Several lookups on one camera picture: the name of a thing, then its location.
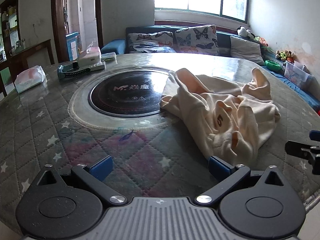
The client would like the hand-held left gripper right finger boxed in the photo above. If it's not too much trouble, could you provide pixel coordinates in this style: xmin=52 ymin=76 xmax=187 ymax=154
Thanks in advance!
xmin=195 ymin=156 xmax=290 ymax=205

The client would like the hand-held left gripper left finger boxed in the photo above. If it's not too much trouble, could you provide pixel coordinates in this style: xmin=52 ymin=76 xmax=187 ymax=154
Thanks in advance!
xmin=31 ymin=155 xmax=127 ymax=205

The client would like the cream sweatshirt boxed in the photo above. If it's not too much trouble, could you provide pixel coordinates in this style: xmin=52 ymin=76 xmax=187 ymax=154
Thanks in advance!
xmin=160 ymin=67 xmax=282 ymax=168

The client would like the clear plastic storage box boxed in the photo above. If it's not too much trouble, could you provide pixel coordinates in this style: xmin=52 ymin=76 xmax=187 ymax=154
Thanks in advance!
xmin=284 ymin=60 xmax=314 ymax=89

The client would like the round black induction cooktop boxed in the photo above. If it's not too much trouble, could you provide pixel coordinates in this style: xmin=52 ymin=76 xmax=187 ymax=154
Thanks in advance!
xmin=68 ymin=66 xmax=180 ymax=130

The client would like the green plastic bowl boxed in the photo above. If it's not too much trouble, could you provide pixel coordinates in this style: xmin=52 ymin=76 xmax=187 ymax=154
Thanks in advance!
xmin=264 ymin=60 xmax=283 ymax=72

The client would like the green frog plush toy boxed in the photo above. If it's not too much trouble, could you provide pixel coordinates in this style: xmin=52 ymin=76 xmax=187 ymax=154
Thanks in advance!
xmin=275 ymin=49 xmax=295 ymax=63

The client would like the flat white box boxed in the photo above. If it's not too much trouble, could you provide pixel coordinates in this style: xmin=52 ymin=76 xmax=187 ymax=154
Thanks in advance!
xmin=86 ymin=60 xmax=107 ymax=71

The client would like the orange and green toy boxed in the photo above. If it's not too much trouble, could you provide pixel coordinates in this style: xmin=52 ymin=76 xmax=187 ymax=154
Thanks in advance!
xmin=254 ymin=36 xmax=268 ymax=47

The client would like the white labelled box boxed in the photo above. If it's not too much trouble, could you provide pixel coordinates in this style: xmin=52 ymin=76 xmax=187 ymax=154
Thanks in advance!
xmin=76 ymin=53 xmax=102 ymax=67

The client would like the grey pillow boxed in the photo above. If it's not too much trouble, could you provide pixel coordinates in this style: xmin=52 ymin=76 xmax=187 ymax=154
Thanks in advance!
xmin=229 ymin=36 xmax=265 ymax=66

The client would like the green packet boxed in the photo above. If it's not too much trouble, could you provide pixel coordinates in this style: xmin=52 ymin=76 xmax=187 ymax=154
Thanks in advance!
xmin=101 ymin=52 xmax=117 ymax=62

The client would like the white tissue pack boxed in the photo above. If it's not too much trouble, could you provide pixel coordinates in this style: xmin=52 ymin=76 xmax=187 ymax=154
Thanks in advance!
xmin=14 ymin=65 xmax=47 ymax=94

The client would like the pink tissue pack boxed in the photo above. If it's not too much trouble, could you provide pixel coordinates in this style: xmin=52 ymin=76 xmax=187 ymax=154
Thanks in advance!
xmin=86 ymin=46 xmax=102 ymax=58

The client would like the blue corner sofa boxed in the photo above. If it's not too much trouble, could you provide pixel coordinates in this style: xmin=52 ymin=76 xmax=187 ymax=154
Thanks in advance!
xmin=100 ymin=25 xmax=320 ymax=110

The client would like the panda plush toy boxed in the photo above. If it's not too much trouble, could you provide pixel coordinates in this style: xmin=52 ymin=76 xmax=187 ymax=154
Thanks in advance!
xmin=237 ymin=26 xmax=255 ymax=40

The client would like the light blue small cabinet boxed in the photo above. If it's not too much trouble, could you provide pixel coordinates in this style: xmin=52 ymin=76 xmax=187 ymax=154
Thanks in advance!
xmin=65 ymin=31 xmax=81 ymax=61

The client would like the dark wooden cabinet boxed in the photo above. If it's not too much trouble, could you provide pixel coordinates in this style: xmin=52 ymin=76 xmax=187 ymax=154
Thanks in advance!
xmin=0 ymin=0 xmax=55 ymax=98

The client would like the smartwatch with black strap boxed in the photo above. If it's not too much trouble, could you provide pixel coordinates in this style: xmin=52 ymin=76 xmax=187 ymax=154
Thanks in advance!
xmin=57 ymin=61 xmax=91 ymax=80

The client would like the dark wooden door frame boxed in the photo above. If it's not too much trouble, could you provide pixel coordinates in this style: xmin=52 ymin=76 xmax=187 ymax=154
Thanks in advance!
xmin=51 ymin=0 xmax=104 ymax=63

